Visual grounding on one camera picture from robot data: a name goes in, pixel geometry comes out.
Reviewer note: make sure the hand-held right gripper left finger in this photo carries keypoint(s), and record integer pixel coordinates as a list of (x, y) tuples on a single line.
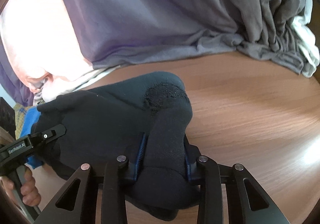
[(141, 149)]

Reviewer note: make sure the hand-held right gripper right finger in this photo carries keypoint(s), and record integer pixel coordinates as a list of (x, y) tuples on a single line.
[(191, 171)]

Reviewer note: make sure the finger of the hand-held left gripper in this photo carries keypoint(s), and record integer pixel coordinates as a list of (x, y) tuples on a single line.
[(53, 131)]

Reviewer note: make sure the black pants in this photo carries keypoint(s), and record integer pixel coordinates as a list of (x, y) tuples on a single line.
[(120, 114)]

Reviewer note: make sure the person's left hand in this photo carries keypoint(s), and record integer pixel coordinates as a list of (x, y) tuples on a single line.
[(28, 190)]

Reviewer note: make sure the folded blue cloth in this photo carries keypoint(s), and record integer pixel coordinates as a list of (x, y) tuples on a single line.
[(31, 124)]

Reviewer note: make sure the yellow plaid cloth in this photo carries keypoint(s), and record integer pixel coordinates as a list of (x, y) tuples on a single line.
[(20, 119)]

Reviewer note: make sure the grey curtain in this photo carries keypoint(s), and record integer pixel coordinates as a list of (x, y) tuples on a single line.
[(12, 84), (162, 9)]

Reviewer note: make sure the pink sheer curtain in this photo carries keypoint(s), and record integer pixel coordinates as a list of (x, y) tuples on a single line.
[(37, 39)]

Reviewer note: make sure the white curtain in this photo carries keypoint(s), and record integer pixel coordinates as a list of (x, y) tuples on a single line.
[(306, 46)]

